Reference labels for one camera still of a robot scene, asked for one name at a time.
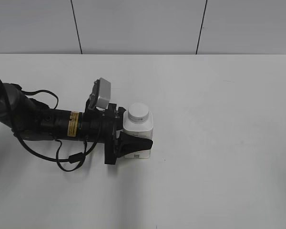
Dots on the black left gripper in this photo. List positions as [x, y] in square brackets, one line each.
[103, 125]

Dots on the white bottle cap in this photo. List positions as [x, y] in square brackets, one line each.
[138, 113]

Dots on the white yili changqing bottle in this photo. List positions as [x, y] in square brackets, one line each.
[142, 130]

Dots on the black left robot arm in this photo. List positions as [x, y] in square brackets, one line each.
[32, 120]

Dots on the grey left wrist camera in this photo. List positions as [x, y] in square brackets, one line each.
[101, 94]

